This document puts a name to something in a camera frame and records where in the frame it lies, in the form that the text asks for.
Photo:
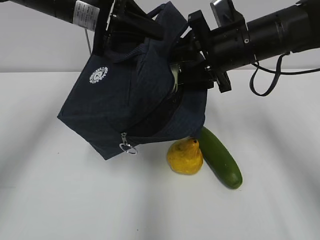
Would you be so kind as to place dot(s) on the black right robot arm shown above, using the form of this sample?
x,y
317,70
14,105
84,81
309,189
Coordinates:
x,y
290,30

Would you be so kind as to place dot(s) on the green cucumber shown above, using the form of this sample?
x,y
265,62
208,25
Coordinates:
x,y
220,160

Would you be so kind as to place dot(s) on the yellow pear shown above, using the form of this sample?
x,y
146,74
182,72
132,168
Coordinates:
x,y
184,156

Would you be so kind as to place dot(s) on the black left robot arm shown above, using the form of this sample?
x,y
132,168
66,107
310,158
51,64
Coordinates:
x,y
82,13

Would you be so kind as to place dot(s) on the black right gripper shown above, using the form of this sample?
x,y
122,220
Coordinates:
x,y
225,48

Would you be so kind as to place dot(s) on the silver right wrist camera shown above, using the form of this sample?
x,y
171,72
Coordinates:
x,y
225,13

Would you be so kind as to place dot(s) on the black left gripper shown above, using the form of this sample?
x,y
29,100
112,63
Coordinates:
x,y
119,27

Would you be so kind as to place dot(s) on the green lidded glass container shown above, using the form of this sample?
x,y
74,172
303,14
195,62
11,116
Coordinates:
x,y
175,70

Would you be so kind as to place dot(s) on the dark blue lunch bag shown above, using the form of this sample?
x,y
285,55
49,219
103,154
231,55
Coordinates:
x,y
128,96

